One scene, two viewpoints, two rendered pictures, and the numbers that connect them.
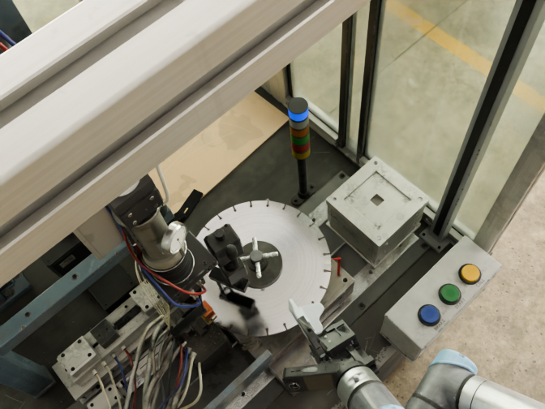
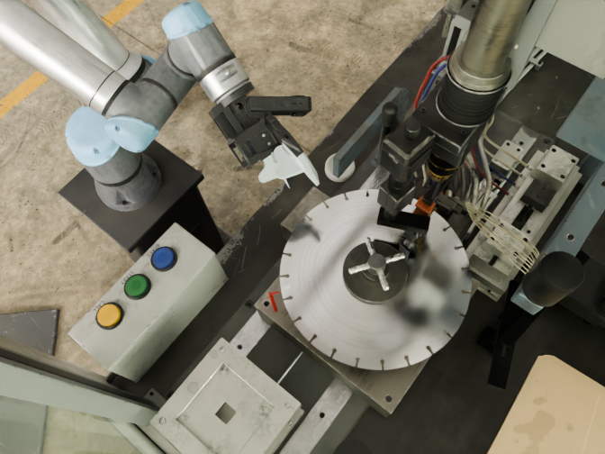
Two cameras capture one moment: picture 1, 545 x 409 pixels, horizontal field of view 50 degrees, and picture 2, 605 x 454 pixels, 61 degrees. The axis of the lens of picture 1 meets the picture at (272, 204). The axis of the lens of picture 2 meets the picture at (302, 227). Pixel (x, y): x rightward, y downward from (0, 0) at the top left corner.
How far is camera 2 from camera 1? 0.87 m
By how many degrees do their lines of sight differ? 53
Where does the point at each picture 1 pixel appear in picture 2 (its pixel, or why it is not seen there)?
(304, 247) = (318, 304)
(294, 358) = not seen: hidden behind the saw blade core
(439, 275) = (148, 309)
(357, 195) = (255, 416)
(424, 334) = (171, 237)
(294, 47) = not seen: outside the picture
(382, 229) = (217, 363)
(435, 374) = (147, 109)
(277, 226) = (360, 329)
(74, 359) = (558, 158)
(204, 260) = (424, 114)
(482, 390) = (98, 79)
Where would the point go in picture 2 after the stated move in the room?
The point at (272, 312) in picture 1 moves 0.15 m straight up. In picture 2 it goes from (343, 218) to (346, 176)
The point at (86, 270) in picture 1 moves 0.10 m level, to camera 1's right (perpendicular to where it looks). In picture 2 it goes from (593, 193) to (537, 211)
